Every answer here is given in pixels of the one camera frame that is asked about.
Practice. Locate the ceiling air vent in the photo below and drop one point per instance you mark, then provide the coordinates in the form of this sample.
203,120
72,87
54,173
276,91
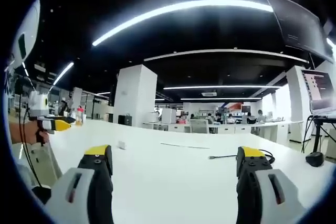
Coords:
208,94

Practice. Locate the long ceiling light strip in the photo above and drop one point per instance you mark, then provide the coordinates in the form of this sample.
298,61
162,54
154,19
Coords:
183,6

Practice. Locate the short ceiling light strip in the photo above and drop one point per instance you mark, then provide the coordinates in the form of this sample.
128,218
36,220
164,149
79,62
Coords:
63,74

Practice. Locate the large dark monitor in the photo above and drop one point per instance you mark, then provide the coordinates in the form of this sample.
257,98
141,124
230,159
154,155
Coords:
296,22

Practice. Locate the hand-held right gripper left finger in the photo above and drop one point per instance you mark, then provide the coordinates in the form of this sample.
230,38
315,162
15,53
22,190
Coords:
78,197

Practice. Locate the black box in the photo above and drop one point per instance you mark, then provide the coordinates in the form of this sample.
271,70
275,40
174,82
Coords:
125,120

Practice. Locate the black laptop stand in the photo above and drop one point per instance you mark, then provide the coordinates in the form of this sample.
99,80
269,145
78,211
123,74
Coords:
319,129

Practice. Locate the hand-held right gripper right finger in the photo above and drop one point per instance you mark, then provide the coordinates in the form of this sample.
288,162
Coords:
262,197

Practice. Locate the laptop with lit screen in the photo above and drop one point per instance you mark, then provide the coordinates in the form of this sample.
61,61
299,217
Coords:
319,90

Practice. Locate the white desk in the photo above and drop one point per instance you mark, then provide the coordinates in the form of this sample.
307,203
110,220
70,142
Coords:
170,182

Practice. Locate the orange drink bottle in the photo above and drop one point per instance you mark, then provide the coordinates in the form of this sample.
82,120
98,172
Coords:
79,117

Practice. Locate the person's left hand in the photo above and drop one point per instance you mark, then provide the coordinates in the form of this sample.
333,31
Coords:
26,132

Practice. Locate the white worn device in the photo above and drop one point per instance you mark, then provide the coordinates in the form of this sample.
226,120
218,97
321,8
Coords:
30,32

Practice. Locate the white charger adapter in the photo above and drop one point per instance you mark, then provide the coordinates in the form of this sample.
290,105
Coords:
122,145

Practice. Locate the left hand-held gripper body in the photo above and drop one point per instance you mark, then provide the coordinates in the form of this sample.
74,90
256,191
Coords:
38,103

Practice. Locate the white office chair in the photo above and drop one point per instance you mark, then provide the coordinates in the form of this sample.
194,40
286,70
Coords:
199,126

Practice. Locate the thin ceiling light strip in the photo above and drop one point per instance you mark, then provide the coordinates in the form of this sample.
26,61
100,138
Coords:
223,87

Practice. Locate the row of white office desks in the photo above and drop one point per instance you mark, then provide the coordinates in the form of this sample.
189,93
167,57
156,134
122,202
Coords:
262,129

